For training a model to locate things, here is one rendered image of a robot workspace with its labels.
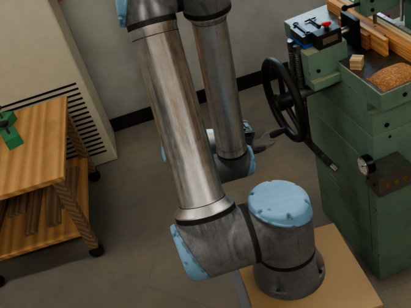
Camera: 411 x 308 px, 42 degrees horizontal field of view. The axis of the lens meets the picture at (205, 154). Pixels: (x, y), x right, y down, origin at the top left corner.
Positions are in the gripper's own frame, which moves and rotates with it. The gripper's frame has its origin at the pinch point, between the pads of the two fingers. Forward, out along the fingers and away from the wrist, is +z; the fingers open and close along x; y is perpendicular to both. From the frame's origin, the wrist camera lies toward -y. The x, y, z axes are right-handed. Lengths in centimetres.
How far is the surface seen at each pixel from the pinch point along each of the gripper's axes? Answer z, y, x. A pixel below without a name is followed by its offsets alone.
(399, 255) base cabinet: 53, -43, -19
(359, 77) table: 16.7, 28.8, -13.6
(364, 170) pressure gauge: 19.4, 3.0, -24.2
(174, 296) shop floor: -22, -82, 16
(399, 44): 29.5, 37.7, -10.7
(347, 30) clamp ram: 21.4, 36.4, 4.3
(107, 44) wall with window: -25, -24, 150
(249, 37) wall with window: 56, -18, 140
